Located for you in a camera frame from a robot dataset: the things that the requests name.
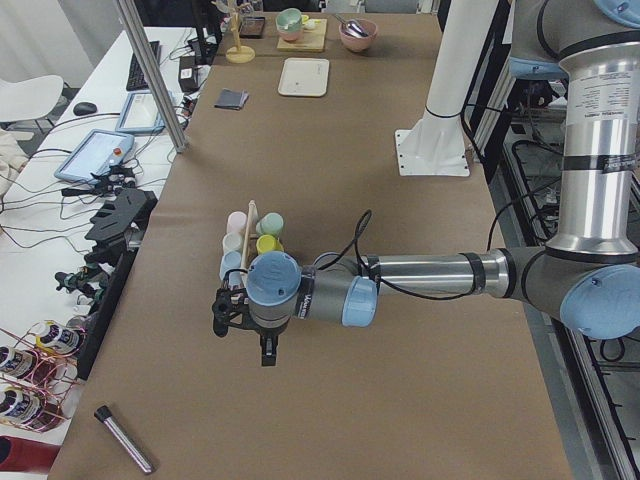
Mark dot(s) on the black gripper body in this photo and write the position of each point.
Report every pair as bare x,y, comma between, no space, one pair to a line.
266,334

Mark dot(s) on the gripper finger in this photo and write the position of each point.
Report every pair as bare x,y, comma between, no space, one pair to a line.
268,351

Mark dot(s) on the green cup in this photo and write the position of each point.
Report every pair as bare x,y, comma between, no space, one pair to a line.
271,224

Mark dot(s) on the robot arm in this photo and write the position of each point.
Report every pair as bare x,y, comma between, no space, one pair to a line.
586,275

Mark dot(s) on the light blue cup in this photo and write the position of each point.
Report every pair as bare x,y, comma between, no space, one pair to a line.
230,268

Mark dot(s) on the yellow cup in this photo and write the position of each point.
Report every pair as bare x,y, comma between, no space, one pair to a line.
268,243

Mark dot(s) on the cream white cup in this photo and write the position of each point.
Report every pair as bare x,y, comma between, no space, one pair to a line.
233,241

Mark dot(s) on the pink cup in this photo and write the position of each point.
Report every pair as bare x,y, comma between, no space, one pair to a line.
236,222

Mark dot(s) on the cream rabbit tray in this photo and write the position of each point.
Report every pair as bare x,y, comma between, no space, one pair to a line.
304,77

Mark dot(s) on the brown dish tray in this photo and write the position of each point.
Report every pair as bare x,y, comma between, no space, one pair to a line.
252,27

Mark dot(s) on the black tool stand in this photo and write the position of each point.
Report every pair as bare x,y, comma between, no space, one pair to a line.
117,228

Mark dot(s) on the grey folded cloth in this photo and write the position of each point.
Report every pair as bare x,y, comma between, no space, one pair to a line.
231,99

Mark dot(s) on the blue teach pendant near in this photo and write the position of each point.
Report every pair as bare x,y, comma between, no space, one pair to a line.
95,155

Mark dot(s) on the blue teach pendant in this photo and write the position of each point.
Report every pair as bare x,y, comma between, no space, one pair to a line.
139,115
95,155

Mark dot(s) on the blue teach pendant far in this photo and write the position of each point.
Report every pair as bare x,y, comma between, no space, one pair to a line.
139,115

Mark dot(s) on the black small box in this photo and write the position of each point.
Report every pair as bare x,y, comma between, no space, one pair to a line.
191,76

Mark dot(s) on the wooden mug tree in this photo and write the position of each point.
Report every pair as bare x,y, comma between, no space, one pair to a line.
237,53

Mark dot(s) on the black computer mouse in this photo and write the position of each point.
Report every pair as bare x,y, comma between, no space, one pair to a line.
84,108

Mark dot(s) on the wooden cutting board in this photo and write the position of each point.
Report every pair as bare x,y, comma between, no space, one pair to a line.
312,39

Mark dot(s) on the pink bowl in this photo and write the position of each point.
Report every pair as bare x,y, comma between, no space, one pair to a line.
359,43

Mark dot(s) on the stacked green bowls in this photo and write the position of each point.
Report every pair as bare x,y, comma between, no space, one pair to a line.
289,24

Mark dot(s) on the white chair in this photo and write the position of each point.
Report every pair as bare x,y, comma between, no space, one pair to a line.
31,99

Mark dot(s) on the metal ice scoop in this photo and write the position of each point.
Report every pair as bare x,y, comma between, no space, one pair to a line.
352,27

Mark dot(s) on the white wire cup rack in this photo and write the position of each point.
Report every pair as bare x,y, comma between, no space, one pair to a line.
233,244

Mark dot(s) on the copper wire bottle rack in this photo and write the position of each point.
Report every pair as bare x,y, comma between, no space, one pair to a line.
39,371

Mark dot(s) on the aluminium frame post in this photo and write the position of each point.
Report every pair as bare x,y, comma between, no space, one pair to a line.
134,28

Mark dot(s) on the white pillar mount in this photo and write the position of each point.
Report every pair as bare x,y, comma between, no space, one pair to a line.
435,145

